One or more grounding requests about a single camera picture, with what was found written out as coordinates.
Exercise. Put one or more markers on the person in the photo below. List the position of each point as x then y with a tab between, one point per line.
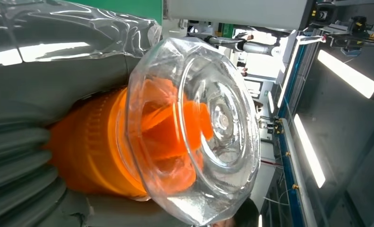
246	216

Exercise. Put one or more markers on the orange bottle with clear cap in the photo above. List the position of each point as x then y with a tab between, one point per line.
96	141

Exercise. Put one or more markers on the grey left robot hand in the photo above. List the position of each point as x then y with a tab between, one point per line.
64	72

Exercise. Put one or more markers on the blue metal frame beam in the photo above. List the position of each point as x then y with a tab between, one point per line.
288	175

